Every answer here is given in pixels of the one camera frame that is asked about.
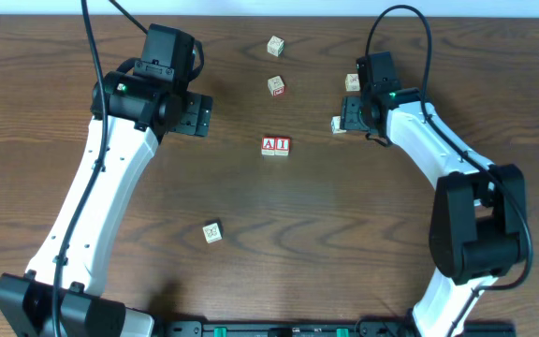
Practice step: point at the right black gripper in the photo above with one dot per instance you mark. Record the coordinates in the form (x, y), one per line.
(351, 113)

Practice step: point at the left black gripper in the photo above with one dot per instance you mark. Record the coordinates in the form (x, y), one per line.
(195, 115)

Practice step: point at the blue number 2 block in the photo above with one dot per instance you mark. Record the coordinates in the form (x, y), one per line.
(336, 125)

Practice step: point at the red letter I block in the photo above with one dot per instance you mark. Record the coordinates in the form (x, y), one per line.
(282, 146)

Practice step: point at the red letter A block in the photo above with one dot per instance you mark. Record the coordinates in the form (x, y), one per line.
(268, 146)

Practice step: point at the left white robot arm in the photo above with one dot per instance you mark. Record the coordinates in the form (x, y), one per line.
(60, 293)

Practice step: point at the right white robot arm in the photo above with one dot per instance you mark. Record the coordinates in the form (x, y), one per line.
(479, 236)

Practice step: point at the right plain wooden block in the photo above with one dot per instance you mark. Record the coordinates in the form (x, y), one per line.
(352, 83)

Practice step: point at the plain wooden block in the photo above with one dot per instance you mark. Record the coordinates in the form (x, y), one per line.
(275, 46)
(352, 83)

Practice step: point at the wooden block with red side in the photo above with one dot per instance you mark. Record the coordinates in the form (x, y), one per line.
(276, 85)

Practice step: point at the top plain wooden block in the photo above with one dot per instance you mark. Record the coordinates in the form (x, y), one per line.
(275, 46)

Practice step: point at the butterfly wooden block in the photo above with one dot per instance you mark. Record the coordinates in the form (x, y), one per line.
(213, 232)

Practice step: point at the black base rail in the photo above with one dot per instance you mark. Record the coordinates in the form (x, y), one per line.
(297, 329)

